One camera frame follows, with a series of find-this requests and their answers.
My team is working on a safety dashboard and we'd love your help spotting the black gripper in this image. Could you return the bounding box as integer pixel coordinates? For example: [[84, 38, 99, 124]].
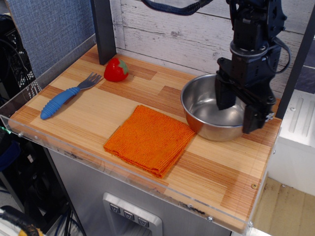
[[215, 45, 281, 134]]

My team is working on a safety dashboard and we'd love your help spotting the stainless steel pot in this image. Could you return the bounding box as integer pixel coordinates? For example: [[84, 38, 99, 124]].
[[181, 74, 245, 142]]

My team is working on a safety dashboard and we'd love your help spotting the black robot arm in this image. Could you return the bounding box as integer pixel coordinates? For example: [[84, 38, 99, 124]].
[[215, 0, 290, 134]]

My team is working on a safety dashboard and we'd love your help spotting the orange folded cloth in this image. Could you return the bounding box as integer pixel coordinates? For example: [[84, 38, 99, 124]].
[[103, 105, 195, 178]]

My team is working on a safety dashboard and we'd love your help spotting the red toy strawberry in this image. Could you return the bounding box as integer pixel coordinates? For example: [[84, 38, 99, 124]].
[[104, 58, 129, 82]]

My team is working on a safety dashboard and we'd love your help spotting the silver control panel with buttons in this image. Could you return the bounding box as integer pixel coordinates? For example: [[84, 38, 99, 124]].
[[103, 192, 163, 236]]

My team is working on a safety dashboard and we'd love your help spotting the dark grey right post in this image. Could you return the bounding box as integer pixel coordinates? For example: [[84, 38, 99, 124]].
[[276, 7, 315, 119]]

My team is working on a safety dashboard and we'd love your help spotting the dark grey post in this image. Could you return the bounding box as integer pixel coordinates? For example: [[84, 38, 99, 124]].
[[276, 7, 315, 119], [90, 0, 117, 65]]

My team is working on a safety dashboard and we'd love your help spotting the black braided cable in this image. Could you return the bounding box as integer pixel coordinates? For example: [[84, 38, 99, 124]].
[[140, 0, 212, 17]]

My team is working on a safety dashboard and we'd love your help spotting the dark grey left post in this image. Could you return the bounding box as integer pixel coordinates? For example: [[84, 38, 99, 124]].
[[90, 0, 117, 65]]

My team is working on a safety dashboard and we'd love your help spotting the blue handled metal fork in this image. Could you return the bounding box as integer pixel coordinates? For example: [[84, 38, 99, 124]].
[[40, 73, 102, 119]]

